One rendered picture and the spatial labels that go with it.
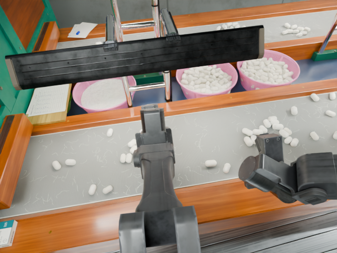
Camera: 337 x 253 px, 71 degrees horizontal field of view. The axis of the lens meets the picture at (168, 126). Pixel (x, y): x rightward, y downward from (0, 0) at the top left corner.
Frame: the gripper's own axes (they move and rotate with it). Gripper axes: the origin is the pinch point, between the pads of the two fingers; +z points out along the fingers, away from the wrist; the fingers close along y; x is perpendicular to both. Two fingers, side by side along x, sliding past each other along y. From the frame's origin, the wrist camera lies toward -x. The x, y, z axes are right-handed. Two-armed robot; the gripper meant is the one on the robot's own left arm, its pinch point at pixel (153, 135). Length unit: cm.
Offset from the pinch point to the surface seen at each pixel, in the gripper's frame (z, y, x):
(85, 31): 69, 29, -52
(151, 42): -15.2, -2.7, -25.3
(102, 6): 148, 27, -92
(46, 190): -1.8, 34.7, 11.4
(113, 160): 3.5, 14.3, 7.0
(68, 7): 145, 54, -93
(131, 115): 15.2, 7.1, -6.2
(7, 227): -13.5, 40.8, 15.4
